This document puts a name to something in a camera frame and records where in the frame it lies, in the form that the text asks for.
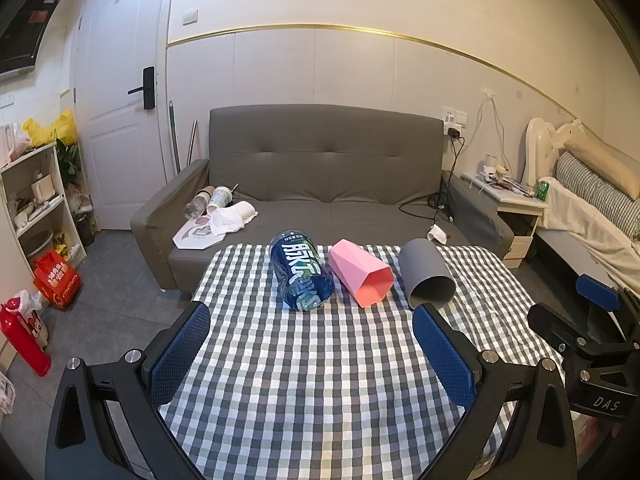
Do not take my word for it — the pink faceted cup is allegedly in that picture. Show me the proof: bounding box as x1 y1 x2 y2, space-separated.
327 239 396 308

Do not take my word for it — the cream blanket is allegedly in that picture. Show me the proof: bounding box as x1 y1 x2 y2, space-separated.
537 176 640 275

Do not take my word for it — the white red plastic bag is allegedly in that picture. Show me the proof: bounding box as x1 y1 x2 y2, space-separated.
2 290 49 351

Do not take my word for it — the green potted plant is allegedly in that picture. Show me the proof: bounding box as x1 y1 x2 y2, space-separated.
55 137 83 196

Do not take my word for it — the yellow plastic bag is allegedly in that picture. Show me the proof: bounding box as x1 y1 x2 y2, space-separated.
22 109 78 148

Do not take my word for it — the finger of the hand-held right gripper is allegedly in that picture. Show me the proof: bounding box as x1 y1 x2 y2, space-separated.
527 302 640 357
575 274 640 322

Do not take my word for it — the white headboard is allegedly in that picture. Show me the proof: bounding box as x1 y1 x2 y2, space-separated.
522 117 577 187

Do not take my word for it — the grey cup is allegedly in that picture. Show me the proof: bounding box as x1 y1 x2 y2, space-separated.
398 238 457 310

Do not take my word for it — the white paper bag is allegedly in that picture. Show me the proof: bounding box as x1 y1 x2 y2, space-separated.
172 214 223 251

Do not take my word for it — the red fire extinguisher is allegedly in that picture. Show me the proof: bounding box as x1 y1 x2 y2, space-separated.
0 302 52 377

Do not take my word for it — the white nightstand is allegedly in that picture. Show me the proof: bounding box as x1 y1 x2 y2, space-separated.
460 170 550 268

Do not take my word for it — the beige pillow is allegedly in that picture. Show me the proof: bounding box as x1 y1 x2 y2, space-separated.
564 124 640 202

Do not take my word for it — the grey sofa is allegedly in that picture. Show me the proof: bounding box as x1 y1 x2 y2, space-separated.
130 104 515 295

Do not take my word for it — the grey bed frame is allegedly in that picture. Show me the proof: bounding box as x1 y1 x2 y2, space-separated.
532 227 626 291

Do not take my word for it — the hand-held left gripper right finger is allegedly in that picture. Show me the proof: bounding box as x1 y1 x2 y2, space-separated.
412 304 578 480

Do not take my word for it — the black door lock handle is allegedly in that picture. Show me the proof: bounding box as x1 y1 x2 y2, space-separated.
127 66 156 110

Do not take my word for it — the white wall outlet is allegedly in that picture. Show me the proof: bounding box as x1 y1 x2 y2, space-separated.
442 106 469 129

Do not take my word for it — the white hanging cable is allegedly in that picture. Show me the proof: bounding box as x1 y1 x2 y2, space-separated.
470 91 512 172

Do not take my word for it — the striped pillow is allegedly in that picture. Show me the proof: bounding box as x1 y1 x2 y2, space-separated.
555 152 640 241

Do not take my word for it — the blue drink bottle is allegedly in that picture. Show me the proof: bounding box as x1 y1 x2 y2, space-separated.
269 229 336 312

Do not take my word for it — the black power cable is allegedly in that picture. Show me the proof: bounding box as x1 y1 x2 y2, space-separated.
397 135 466 223

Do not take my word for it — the black range hood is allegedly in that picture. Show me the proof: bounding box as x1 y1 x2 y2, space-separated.
0 0 66 78

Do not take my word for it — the grey basin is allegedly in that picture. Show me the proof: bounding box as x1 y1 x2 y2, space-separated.
20 230 54 257

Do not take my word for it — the white storage shelf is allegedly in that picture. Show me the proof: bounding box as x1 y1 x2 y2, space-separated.
0 141 87 281

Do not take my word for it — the white paper cup with straw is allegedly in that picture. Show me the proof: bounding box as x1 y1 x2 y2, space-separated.
206 183 240 213

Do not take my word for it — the clear plastic bottle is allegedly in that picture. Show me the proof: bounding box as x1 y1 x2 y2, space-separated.
186 195 211 220

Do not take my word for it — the checkered tablecloth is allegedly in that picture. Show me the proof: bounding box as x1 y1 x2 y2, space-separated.
159 242 568 480

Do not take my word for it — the red paper bag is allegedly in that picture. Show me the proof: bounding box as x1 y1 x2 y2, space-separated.
32 250 82 310

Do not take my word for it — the white door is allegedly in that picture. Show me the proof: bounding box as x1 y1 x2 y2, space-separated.
70 0 173 232

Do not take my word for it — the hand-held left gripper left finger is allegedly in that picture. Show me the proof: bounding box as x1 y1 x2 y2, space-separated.
45 301 212 480

